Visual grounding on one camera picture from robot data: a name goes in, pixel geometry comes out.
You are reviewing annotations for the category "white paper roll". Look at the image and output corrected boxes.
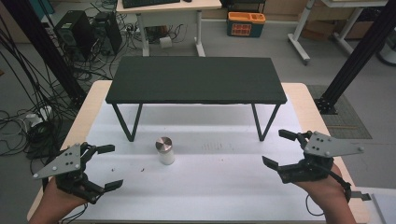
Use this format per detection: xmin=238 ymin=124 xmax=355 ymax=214
xmin=159 ymin=35 xmax=174 ymax=49

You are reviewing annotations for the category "orange and teal toolbox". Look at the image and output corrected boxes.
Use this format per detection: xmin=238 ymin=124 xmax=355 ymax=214
xmin=226 ymin=11 xmax=267 ymax=38

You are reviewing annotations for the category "bundle of black cables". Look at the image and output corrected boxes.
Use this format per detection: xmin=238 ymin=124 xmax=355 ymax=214
xmin=0 ymin=12 xmax=78 ymax=160

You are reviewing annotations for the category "person's right hand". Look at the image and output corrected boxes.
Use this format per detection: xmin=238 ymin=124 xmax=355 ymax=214
xmin=292 ymin=163 xmax=352 ymax=213

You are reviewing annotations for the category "white jar with metal lid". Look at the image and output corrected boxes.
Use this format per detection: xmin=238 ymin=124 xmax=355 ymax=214
xmin=155 ymin=136 xmax=176 ymax=166

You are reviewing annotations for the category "grey floor mat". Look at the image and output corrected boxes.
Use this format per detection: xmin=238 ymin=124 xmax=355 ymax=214
xmin=305 ymin=84 xmax=374 ymax=140

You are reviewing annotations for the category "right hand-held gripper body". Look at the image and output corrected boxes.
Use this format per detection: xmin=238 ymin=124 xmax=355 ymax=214
xmin=278 ymin=131 xmax=365 ymax=185

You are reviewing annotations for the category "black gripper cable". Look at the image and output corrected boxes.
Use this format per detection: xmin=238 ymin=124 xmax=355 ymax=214
xmin=304 ymin=193 xmax=325 ymax=217
xmin=60 ymin=203 xmax=90 ymax=224

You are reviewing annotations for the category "large black computer tower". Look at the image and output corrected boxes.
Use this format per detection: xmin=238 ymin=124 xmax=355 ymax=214
xmin=53 ymin=9 xmax=95 ymax=62

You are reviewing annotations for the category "white desk frame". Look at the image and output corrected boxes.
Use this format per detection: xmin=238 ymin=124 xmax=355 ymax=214
xmin=287 ymin=0 xmax=389 ymax=66

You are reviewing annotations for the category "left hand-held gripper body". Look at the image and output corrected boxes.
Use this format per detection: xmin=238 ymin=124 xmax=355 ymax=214
xmin=32 ymin=142 xmax=106 ymax=205

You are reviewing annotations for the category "white table mat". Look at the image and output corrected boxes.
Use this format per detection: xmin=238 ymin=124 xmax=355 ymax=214
xmin=74 ymin=102 xmax=328 ymax=222

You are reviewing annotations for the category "brown cardboard box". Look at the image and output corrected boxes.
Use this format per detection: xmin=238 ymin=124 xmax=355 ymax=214
xmin=300 ymin=6 xmax=375 ymax=42

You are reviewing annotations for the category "light wooden table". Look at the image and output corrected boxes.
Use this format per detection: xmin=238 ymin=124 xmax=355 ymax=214
xmin=26 ymin=79 xmax=372 ymax=224

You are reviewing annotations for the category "black shelf with metal legs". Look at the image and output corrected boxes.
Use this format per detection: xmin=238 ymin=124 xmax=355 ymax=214
xmin=105 ymin=55 xmax=289 ymax=143

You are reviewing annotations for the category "wooden desk with white legs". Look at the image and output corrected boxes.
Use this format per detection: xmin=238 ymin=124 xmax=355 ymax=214
xmin=116 ymin=0 xmax=223 ymax=58

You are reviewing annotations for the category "black aluminium frame post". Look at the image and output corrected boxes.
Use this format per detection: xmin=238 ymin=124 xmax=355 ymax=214
xmin=313 ymin=0 xmax=396 ymax=116
xmin=2 ymin=0 xmax=88 ymax=108

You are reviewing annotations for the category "white board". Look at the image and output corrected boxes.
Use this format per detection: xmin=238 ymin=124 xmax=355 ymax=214
xmin=354 ymin=186 xmax=396 ymax=224

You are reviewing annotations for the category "black wrist strap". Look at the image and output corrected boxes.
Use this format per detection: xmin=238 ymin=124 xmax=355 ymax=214
xmin=321 ymin=162 xmax=353 ymax=203

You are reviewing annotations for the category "slim black computer tower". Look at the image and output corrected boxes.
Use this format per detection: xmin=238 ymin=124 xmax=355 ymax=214
xmin=92 ymin=11 xmax=123 ymax=56

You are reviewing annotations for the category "white power strip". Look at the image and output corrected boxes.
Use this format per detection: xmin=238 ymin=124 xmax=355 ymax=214
xmin=23 ymin=105 xmax=53 ymax=127

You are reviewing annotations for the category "person's left hand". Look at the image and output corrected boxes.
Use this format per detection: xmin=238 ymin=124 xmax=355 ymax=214
xmin=33 ymin=176 xmax=89 ymax=217

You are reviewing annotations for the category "black keyboard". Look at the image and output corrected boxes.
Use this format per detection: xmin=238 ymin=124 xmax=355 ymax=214
xmin=121 ymin=0 xmax=181 ymax=9

